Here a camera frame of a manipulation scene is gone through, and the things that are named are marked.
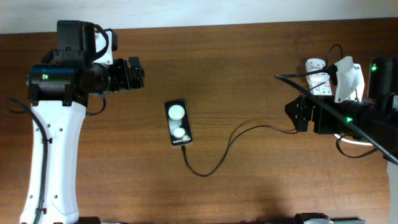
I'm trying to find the white USB charger plug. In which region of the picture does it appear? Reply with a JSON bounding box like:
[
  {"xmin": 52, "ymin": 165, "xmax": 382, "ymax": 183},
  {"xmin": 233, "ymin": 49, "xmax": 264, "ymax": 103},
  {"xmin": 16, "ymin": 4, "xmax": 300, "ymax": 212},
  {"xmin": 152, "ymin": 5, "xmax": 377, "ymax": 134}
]
[{"xmin": 306, "ymin": 72, "xmax": 330, "ymax": 86}]

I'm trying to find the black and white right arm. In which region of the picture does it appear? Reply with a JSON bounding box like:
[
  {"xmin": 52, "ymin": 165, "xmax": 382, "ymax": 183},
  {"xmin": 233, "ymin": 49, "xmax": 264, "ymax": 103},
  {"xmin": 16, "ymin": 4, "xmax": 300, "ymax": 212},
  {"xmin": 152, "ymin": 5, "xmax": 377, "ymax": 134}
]
[{"xmin": 276, "ymin": 56, "xmax": 397, "ymax": 223}]

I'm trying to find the black USB charging cable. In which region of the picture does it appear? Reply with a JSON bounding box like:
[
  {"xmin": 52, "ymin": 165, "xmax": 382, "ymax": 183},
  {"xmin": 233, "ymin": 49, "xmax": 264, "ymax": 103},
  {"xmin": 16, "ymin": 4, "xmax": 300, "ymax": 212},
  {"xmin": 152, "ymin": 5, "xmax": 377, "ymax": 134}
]
[{"xmin": 180, "ymin": 43, "xmax": 345, "ymax": 177}]

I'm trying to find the white power strip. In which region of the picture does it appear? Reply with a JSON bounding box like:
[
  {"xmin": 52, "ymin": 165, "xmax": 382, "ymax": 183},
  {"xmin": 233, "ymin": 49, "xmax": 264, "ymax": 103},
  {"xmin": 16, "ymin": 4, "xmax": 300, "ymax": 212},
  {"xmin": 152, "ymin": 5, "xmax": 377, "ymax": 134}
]
[{"xmin": 305, "ymin": 58, "xmax": 333, "ymax": 96}]

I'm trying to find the black and cream flip phone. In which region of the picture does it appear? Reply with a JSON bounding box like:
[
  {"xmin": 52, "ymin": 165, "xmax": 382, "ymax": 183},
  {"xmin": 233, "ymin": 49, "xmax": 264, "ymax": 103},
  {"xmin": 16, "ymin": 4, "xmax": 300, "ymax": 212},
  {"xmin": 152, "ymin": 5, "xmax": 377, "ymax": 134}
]
[{"xmin": 164, "ymin": 99, "xmax": 193, "ymax": 147}]

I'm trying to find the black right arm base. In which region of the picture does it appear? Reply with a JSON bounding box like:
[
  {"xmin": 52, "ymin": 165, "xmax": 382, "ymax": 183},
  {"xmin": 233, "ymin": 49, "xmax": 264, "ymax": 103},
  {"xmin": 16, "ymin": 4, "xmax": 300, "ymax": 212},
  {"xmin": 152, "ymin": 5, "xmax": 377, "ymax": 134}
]
[{"xmin": 294, "ymin": 213, "xmax": 366, "ymax": 224}]

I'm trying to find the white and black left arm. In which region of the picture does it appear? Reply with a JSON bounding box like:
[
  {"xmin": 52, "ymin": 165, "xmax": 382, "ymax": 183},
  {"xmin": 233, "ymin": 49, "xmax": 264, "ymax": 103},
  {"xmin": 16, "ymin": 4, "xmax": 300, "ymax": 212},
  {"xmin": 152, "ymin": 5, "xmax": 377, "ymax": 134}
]
[{"xmin": 20, "ymin": 21, "xmax": 145, "ymax": 223}]

